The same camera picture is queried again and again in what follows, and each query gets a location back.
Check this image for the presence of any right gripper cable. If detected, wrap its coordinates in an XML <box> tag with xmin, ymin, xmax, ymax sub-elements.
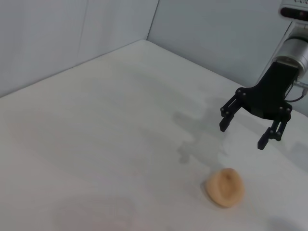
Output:
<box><xmin>286</xmin><ymin>80</ymin><xmax>308</xmax><ymax>103</ymax></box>

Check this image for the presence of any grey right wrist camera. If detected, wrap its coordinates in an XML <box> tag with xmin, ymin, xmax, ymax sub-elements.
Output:
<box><xmin>278</xmin><ymin>0</ymin><xmax>308</xmax><ymax>24</ymax></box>

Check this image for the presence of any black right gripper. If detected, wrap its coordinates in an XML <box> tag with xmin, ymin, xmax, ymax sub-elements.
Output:
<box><xmin>218</xmin><ymin>61</ymin><xmax>299</xmax><ymax>150</ymax></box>

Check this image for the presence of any beige bread bun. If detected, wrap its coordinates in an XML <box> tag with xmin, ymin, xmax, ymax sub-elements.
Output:
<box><xmin>205</xmin><ymin>167</ymin><xmax>245</xmax><ymax>208</ymax></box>

